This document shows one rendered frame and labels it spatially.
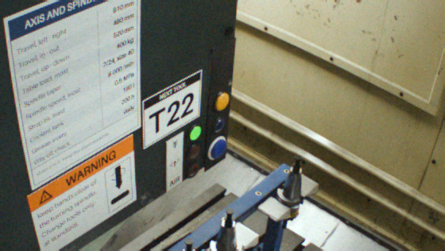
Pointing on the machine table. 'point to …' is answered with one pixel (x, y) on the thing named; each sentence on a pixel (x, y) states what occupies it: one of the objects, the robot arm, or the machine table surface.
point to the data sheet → (74, 79)
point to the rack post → (272, 242)
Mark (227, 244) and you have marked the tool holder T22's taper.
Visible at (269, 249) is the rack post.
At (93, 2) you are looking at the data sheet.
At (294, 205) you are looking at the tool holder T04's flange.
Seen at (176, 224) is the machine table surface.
